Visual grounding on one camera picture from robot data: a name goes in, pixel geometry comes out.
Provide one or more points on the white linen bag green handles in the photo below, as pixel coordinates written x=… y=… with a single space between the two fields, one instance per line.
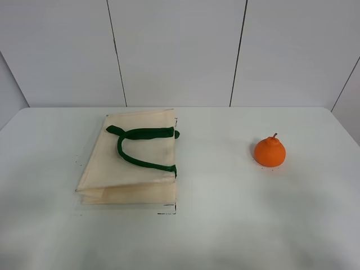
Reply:
x=133 y=160

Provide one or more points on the orange with stem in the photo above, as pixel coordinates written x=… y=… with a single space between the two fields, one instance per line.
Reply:
x=269 y=152

